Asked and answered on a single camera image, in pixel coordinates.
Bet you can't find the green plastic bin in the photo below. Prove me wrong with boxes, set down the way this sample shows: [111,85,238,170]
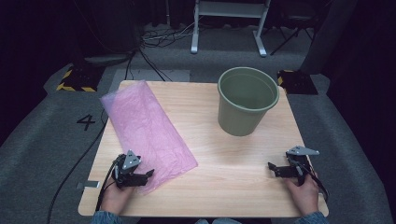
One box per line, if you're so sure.
[217,66,280,137]

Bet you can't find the white metal stand frame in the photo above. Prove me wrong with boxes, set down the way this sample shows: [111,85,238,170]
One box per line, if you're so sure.
[190,0,272,58]

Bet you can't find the person's denim legs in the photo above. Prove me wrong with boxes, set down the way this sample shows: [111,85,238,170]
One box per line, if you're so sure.
[195,217,243,224]

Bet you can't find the person's left hand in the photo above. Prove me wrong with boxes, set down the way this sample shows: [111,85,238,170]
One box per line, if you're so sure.
[100,181,136,217]

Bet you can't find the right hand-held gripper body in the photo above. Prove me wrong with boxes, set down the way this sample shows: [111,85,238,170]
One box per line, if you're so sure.
[285,145,320,187]

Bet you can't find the person's right hand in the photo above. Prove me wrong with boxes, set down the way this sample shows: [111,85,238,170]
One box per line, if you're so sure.
[284,173,320,217]

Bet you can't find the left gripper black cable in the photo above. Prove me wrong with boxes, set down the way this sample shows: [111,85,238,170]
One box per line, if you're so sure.
[94,157,121,213]

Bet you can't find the grey tape strip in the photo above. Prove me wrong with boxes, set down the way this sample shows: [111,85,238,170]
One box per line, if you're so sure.
[76,180,101,190]

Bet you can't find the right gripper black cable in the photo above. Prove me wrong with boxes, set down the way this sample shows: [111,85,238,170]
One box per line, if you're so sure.
[298,161,330,203]

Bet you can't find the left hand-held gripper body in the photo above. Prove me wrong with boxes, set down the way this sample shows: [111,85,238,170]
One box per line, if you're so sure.
[113,149,148,189]

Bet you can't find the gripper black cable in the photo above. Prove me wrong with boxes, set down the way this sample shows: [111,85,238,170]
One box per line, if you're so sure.
[94,157,121,213]
[298,161,330,203]

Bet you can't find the black tripod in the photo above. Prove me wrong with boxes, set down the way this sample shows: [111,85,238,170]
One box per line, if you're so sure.
[269,26,316,57]

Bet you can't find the long black floor cable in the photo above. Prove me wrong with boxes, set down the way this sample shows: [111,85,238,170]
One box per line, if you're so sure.
[46,108,108,224]

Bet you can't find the pink plastic bag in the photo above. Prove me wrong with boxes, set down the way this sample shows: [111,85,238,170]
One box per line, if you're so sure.
[100,79,199,195]

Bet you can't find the black yellow striped stand base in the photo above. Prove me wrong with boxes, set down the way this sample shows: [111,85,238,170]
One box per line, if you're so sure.
[56,63,106,93]
[276,69,319,96]

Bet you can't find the bundle of floor cables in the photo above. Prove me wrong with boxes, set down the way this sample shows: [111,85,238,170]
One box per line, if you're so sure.
[139,21,201,49]

